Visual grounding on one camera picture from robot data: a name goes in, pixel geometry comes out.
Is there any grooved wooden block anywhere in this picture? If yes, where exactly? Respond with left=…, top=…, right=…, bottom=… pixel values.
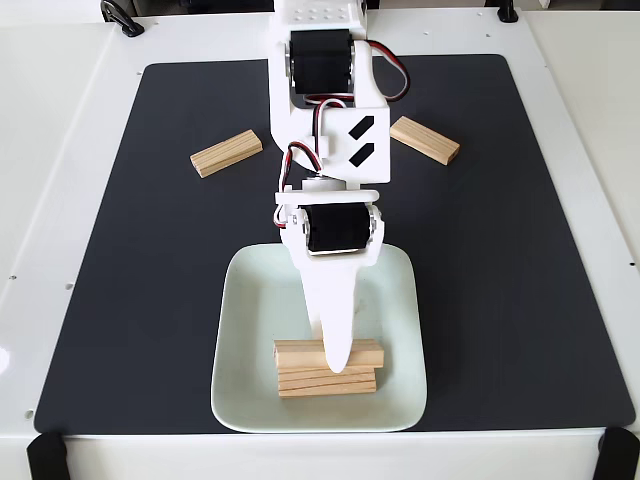
left=389, top=115, right=461, bottom=168
left=276, top=366, right=378, bottom=400
left=273, top=338, right=386, bottom=374
left=189, top=128, right=264, bottom=180

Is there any pale green square plate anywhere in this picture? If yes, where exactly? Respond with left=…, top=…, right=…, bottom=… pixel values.
left=209, top=241, right=429, bottom=434

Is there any red white black servo cable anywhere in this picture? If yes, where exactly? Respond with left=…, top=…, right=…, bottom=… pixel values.
left=272, top=97, right=357, bottom=230
left=367, top=40, right=411, bottom=105

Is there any black rubber mat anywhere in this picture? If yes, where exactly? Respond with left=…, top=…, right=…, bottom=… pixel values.
left=33, top=53, right=636, bottom=435

